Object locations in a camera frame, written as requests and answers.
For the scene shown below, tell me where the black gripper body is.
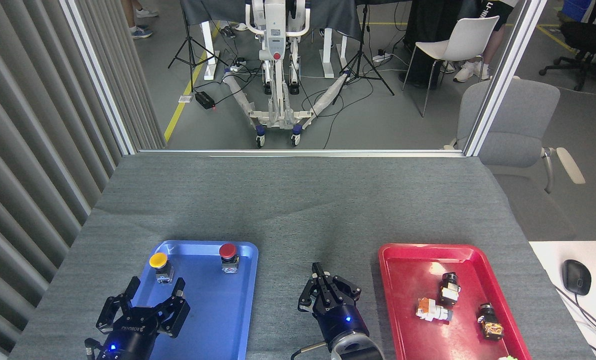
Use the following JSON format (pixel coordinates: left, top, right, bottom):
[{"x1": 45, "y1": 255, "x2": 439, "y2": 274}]
[
  {"x1": 311, "y1": 302, "x2": 371, "y2": 351},
  {"x1": 98, "y1": 312, "x2": 161, "y2": 360}
]

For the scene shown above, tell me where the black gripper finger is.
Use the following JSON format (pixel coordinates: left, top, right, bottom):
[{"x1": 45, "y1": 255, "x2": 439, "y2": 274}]
[
  {"x1": 298, "y1": 262, "x2": 331, "y2": 314},
  {"x1": 155, "y1": 277, "x2": 191, "y2": 337},
  {"x1": 327, "y1": 274, "x2": 363, "y2": 307},
  {"x1": 96, "y1": 275, "x2": 141, "y2": 332}
]

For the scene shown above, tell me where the yellow push button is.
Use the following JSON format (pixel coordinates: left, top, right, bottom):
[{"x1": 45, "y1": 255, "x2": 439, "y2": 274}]
[{"x1": 149, "y1": 252, "x2": 175, "y2": 285}]

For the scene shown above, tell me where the red push button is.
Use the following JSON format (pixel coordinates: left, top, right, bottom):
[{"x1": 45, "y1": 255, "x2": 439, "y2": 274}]
[{"x1": 219, "y1": 243, "x2": 240, "y2": 274}]

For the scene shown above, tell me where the blue plastic tray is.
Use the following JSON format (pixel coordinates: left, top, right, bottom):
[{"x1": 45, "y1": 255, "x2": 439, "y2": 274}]
[{"x1": 109, "y1": 240, "x2": 259, "y2": 360}]

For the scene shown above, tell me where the red plastic tray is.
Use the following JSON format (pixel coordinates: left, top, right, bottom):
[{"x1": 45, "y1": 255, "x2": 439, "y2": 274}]
[{"x1": 378, "y1": 243, "x2": 532, "y2": 360}]

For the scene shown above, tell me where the grey table cloth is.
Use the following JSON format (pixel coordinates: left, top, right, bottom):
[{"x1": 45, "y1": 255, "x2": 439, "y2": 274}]
[{"x1": 8, "y1": 152, "x2": 596, "y2": 360}]

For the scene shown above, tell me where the white desk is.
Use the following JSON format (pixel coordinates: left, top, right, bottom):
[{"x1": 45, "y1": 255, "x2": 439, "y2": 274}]
[{"x1": 528, "y1": 241, "x2": 596, "y2": 360}]

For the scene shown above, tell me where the black tripod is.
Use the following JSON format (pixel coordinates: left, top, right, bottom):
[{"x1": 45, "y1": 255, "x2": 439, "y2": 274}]
[
  {"x1": 168, "y1": 0, "x2": 228, "y2": 94},
  {"x1": 333, "y1": 0, "x2": 395, "y2": 106}
]

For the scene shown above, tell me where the black computer mouse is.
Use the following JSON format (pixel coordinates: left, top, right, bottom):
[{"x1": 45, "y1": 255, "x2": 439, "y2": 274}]
[{"x1": 562, "y1": 259, "x2": 592, "y2": 297}]

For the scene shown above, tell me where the grey office chair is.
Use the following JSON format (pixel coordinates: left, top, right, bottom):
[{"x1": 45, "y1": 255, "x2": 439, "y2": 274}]
[{"x1": 444, "y1": 76, "x2": 586, "y2": 241}]

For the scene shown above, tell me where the white stand on wheels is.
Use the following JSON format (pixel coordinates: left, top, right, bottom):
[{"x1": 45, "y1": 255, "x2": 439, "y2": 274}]
[{"x1": 222, "y1": 0, "x2": 351, "y2": 149}]

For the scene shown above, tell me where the white plastic chair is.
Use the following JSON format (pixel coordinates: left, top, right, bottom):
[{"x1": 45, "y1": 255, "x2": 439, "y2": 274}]
[{"x1": 402, "y1": 16, "x2": 500, "y2": 118}]

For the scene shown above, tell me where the black office chair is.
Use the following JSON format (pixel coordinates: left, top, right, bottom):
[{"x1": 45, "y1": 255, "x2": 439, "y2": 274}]
[{"x1": 539, "y1": 0, "x2": 596, "y2": 92}]

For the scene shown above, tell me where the orange and white switch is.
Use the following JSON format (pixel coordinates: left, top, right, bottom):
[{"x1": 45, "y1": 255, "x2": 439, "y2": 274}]
[{"x1": 416, "y1": 297, "x2": 453, "y2": 324}]

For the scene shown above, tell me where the black selector switch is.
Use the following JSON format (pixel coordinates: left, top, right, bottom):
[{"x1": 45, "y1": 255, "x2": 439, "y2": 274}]
[{"x1": 438, "y1": 272, "x2": 461, "y2": 306}]

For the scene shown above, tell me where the silver frame rail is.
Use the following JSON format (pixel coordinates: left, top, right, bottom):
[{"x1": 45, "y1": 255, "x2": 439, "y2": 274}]
[{"x1": 138, "y1": 148, "x2": 466, "y2": 159}]

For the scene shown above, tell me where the black switch with orange base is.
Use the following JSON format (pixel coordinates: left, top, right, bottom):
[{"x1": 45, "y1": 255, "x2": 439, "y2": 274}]
[{"x1": 477, "y1": 302, "x2": 505, "y2": 341}]

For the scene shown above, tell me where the silver frame post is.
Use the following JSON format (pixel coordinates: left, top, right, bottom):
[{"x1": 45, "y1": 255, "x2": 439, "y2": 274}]
[
  {"x1": 60, "y1": 0, "x2": 139, "y2": 156},
  {"x1": 463, "y1": 0, "x2": 547, "y2": 157}
]

